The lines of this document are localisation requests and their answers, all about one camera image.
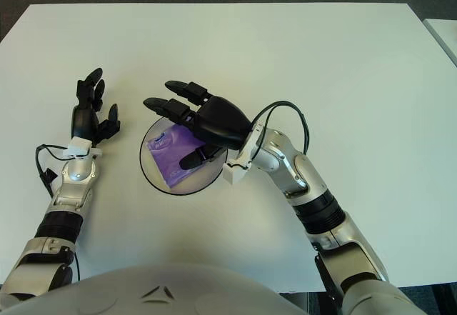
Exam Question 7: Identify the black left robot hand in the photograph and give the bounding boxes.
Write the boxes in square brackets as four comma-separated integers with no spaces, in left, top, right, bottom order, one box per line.
[70,67,121,148]

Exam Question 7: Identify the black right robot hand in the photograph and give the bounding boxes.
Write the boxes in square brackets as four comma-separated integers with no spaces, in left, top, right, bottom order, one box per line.
[142,80,253,170]

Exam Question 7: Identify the purple tissue paper pack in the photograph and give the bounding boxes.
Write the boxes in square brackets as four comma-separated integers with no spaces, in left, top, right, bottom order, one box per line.
[146,121,215,189]

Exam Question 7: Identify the white plate black rim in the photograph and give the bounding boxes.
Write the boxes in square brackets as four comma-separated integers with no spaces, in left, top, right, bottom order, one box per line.
[139,114,229,196]

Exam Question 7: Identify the grey robot torso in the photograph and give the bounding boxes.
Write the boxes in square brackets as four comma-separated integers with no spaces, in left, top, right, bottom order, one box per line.
[0,263,311,315]

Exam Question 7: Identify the white side table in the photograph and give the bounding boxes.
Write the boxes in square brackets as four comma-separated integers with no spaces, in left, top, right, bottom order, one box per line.
[423,17,457,57]

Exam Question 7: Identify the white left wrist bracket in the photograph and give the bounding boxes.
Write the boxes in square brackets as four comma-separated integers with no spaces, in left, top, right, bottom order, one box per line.
[62,136,104,161]

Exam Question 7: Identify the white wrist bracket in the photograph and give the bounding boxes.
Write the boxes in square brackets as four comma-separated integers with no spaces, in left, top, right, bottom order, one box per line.
[221,121,267,186]
[62,136,104,161]

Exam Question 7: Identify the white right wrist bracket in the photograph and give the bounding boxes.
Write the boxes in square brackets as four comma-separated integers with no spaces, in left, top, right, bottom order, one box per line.
[221,121,267,186]

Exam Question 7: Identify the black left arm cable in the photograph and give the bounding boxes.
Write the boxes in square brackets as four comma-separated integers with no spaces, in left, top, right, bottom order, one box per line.
[34,144,81,282]

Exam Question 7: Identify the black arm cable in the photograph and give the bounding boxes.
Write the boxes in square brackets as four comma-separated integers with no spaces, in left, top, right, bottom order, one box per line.
[34,144,81,282]
[251,99,311,155]

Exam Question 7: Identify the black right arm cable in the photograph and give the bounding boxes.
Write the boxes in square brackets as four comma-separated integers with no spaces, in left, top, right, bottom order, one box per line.
[251,99,311,155]

